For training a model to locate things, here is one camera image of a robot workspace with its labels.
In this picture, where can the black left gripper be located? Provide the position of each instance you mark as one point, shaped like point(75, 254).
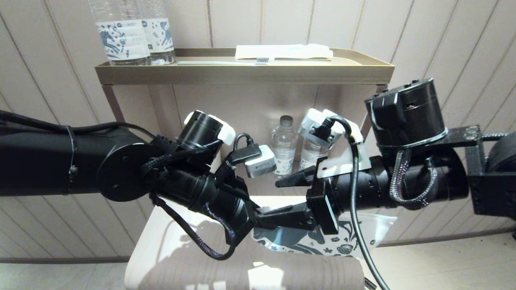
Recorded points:
point(225, 201)

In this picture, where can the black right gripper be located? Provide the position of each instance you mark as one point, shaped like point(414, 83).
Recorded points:
point(354, 189)

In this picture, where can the white blue horse pouch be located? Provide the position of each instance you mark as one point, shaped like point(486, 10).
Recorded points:
point(363, 233)

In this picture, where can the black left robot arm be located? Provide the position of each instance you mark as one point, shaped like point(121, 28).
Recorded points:
point(60, 161)

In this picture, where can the small clear water bottle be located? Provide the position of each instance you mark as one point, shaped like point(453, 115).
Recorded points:
point(283, 149)
point(309, 155)

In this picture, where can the white ribbed ceramic mug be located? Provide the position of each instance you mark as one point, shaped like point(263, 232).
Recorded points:
point(216, 163)

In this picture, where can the beige wooden shelf cabinet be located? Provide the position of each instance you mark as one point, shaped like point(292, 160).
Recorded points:
point(258, 104)

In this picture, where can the black caster wheel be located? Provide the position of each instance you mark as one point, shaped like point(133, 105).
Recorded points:
point(367, 285)

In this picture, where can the white blue toothpaste packet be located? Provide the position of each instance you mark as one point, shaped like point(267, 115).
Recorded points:
point(282, 51)

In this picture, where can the pale blue toothbrush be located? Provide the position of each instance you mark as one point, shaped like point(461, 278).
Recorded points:
point(217, 63)

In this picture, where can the large clear water bottle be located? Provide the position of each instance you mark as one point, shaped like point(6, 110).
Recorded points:
point(161, 36)
point(123, 40)

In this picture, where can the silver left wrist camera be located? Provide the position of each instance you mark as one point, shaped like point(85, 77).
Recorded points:
point(262, 163)

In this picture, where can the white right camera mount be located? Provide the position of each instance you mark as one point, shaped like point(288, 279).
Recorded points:
point(342, 165)

